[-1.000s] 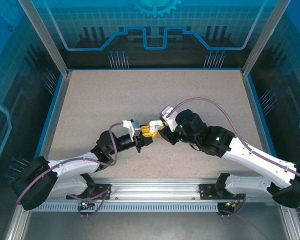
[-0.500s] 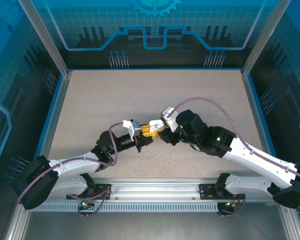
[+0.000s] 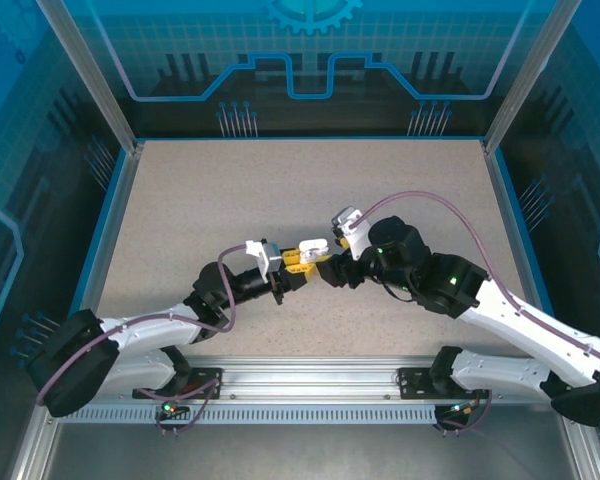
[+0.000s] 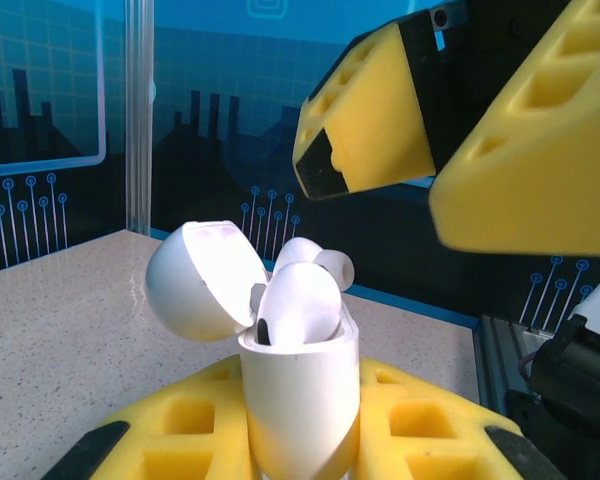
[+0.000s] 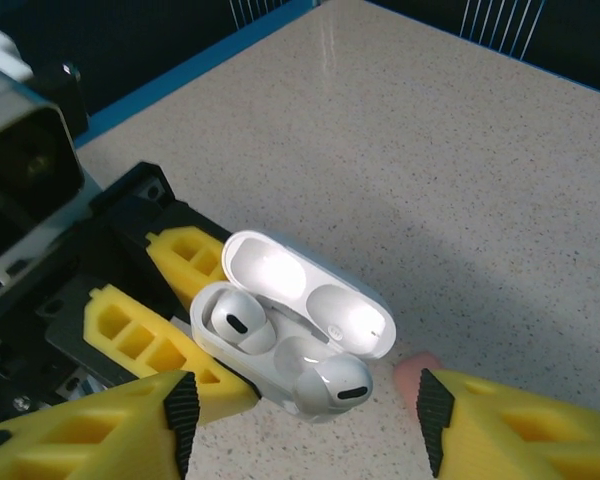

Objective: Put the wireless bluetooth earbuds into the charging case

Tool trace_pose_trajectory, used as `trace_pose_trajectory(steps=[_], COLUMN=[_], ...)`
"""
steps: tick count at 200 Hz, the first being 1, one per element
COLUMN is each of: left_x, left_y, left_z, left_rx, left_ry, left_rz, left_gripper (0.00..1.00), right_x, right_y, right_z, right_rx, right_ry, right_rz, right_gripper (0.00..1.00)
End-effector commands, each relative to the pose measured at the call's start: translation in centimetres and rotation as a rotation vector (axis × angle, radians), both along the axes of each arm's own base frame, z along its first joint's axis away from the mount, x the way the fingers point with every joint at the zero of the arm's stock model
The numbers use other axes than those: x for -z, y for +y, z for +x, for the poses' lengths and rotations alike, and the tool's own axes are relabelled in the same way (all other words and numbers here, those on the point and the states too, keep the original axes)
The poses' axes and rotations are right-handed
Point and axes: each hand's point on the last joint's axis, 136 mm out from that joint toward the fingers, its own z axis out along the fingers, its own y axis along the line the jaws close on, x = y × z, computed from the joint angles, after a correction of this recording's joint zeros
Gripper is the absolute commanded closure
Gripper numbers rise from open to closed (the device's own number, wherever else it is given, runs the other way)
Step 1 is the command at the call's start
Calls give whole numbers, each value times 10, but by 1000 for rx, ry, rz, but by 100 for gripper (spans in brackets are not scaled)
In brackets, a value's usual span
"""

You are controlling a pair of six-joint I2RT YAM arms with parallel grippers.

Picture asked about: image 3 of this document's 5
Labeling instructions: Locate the white earbud charging case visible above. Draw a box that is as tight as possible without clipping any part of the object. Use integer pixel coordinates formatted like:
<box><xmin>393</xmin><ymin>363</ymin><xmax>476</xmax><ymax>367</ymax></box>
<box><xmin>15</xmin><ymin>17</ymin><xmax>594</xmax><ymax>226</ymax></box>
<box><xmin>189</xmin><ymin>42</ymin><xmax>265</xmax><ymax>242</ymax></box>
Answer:
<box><xmin>298</xmin><ymin>238</ymin><xmax>331</xmax><ymax>265</ymax></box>

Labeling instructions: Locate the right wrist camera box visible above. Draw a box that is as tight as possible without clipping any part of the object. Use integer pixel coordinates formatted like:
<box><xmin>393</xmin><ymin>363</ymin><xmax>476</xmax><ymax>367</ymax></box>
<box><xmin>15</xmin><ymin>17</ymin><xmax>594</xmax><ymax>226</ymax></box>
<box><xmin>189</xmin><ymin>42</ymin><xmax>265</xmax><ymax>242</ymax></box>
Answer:
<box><xmin>331</xmin><ymin>205</ymin><xmax>372</xmax><ymax>262</ymax></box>

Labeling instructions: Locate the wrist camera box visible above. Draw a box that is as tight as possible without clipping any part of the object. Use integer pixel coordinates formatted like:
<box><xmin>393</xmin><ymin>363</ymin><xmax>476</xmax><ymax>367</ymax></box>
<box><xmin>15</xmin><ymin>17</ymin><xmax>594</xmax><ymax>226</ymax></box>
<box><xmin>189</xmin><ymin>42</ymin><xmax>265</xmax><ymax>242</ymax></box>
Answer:
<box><xmin>244</xmin><ymin>240</ymin><xmax>285</xmax><ymax>283</ymax></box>
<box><xmin>331</xmin><ymin>205</ymin><xmax>372</xmax><ymax>262</ymax></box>

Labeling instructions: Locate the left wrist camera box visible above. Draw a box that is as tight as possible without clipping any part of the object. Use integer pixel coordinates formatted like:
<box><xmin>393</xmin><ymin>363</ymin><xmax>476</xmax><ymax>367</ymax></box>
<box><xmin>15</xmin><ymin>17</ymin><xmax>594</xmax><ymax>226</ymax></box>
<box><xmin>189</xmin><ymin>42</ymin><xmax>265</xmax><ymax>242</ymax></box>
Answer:
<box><xmin>244</xmin><ymin>240</ymin><xmax>285</xmax><ymax>283</ymax></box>

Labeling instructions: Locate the long aluminium base rail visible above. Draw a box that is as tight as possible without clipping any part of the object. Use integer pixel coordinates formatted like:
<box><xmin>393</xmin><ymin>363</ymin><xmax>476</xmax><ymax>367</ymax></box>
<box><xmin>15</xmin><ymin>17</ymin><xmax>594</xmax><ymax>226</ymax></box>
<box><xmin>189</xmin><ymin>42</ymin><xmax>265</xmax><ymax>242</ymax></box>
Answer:
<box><xmin>47</xmin><ymin>354</ymin><xmax>581</xmax><ymax>407</ymax></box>

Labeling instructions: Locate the table side rail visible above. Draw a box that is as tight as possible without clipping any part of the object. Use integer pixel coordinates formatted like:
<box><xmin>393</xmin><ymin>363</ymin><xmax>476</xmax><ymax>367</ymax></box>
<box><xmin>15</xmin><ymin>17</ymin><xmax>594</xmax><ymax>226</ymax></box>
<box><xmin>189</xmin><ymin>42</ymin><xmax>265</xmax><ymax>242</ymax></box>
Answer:
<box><xmin>483</xmin><ymin>144</ymin><xmax>570</xmax><ymax>362</ymax></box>
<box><xmin>62</xmin><ymin>144</ymin><xmax>144</xmax><ymax>362</ymax></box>

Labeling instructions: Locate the slotted cable duct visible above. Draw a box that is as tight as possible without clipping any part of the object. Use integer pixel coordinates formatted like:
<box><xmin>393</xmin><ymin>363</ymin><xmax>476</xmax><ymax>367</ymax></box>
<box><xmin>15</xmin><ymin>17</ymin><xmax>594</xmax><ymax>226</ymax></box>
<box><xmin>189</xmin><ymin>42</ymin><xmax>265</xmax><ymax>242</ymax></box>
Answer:
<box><xmin>87</xmin><ymin>405</ymin><xmax>439</xmax><ymax>426</ymax></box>

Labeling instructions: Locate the blue printed enclosure panel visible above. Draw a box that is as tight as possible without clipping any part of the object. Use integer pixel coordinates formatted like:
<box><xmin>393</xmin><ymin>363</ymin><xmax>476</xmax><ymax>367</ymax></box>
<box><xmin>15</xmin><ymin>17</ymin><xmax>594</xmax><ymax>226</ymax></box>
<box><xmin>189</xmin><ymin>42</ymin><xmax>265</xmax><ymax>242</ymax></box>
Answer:
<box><xmin>0</xmin><ymin>0</ymin><xmax>127</xmax><ymax>480</ymax></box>
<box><xmin>499</xmin><ymin>0</ymin><xmax>600</xmax><ymax>401</ymax></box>
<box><xmin>62</xmin><ymin>0</ymin><xmax>536</xmax><ymax>139</ymax></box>

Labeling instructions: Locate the aluminium frame post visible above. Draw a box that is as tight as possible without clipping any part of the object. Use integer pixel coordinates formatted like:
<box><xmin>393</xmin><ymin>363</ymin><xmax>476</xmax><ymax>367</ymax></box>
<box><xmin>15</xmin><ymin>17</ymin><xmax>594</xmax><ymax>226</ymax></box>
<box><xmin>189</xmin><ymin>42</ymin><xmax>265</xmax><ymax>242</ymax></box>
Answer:
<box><xmin>482</xmin><ymin>0</ymin><xmax>567</xmax><ymax>156</ymax></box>
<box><xmin>34</xmin><ymin>0</ymin><xmax>145</xmax><ymax>156</ymax></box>

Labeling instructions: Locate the aluminium lower frame rail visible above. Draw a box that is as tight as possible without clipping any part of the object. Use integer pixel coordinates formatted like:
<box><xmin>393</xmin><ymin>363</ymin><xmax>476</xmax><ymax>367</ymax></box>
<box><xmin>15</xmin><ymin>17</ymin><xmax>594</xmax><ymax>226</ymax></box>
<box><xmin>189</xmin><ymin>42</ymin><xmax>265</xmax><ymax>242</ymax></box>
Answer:
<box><xmin>562</xmin><ymin>419</ymin><xmax>600</xmax><ymax>480</ymax></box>

